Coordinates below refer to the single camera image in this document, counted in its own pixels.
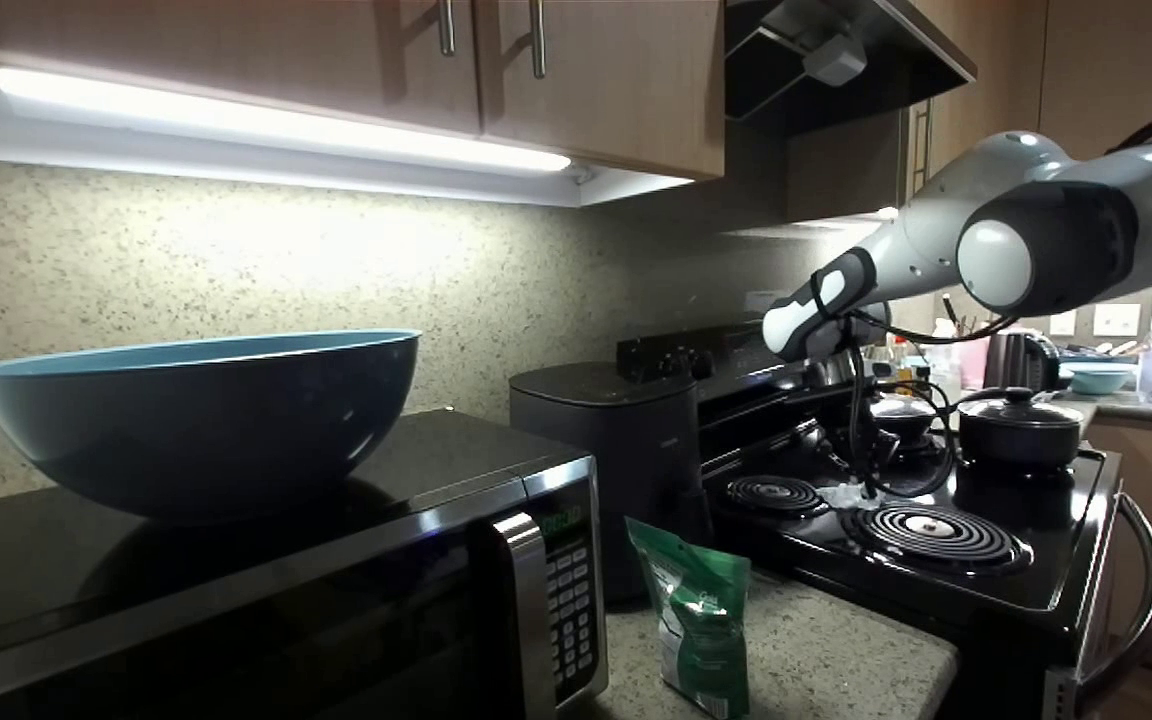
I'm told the black pot with lid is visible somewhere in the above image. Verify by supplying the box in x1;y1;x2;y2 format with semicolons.
952;381;1088;487

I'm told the tan wall cabinet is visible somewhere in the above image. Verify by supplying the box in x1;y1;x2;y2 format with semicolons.
785;0;1152;226

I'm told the silver kettle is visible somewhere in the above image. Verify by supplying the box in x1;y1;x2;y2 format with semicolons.
984;322;1069;398

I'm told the large coil burner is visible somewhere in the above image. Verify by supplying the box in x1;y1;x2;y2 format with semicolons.
842;491;1042;581

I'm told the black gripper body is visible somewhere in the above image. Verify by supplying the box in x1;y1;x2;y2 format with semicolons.
804;341;890;430

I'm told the steel range hood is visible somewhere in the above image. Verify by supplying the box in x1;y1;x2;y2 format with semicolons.
719;0;979;138

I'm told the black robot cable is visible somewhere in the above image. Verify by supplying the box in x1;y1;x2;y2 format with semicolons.
835;299;1016;509

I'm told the green snack bag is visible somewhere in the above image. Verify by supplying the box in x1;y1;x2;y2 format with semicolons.
622;513;757;720

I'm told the black electric stove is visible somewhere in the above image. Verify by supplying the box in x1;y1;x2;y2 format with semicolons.
611;316;1152;720

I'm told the white tissue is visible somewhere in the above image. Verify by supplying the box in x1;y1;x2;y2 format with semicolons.
814;474;876;517

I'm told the metal pot with lid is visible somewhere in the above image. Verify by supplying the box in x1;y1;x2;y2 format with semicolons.
865;386;948;471

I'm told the wooden wall cabinet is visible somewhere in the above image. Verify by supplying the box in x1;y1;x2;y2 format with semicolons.
0;0;733;185

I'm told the dark blue bowl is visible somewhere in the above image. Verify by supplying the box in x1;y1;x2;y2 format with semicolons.
0;322;423;526

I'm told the small coil burner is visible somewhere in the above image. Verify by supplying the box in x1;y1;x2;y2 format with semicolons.
712;466;835;522

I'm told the black steel microwave oven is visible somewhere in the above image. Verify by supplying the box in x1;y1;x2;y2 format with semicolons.
0;408;617;720

